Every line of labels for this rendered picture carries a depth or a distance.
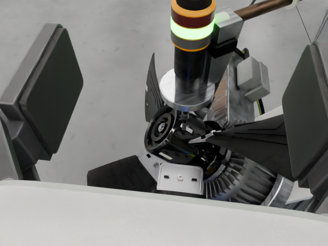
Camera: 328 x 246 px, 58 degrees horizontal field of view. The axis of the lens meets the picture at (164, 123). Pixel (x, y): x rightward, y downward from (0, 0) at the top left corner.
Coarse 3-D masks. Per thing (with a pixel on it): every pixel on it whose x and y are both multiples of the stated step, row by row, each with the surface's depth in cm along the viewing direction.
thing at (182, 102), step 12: (216, 12) 32; (228, 12) 32; (216, 24) 31; (228, 24) 31; (240, 24) 32; (216, 36) 32; (228, 36) 32; (216, 48) 32; (228, 48) 33; (216, 60) 34; (168, 72) 39; (204, 72) 37; (216, 72) 36; (168, 84) 38; (204, 84) 38; (168, 96) 36; (180, 96) 36; (192, 96) 36; (204, 96) 36; (180, 108) 36; (192, 108) 36
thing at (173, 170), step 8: (160, 168) 61; (168, 168) 61; (176, 168) 61; (184, 168) 61; (192, 168) 61; (200, 168) 61; (160, 176) 60; (176, 176) 60; (184, 176) 60; (192, 176) 60; (200, 176) 60; (160, 184) 59; (168, 184) 59; (176, 184) 59; (184, 184) 59; (192, 184) 59; (200, 184) 59; (192, 192) 58; (200, 192) 58
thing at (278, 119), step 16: (240, 128) 50; (256, 128) 46; (272, 128) 43; (224, 144) 46; (240, 144) 43; (256, 144) 41; (272, 144) 39; (256, 160) 38; (272, 160) 36; (288, 160) 35; (288, 176) 33
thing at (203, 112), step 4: (212, 100) 69; (208, 104) 65; (204, 108) 67; (208, 108) 66; (196, 112) 63; (200, 112) 65; (204, 112) 68; (200, 116) 67; (204, 116) 69; (224, 128) 59; (204, 136) 56; (188, 144) 57; (192, 144) 56; (212, 144) 57; (148, 156) 69; (160, 164) 62; (164, 176) 59; (168, 176) 59; (192, 180) 59; (196, 180) 59
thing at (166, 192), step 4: (152, 192) 58; (156, 192) 58; (160, 192) 57; (164, 192) 57; (168, 192) 57; (172, 192) 57; (176, 192) 57; (180, 192) 57; (184, 192) 57; (184, 196) 57; (188, 196) 57; (192, 196) 56; (196, 196) 57; (200, 196) 57; (204, 196) 57
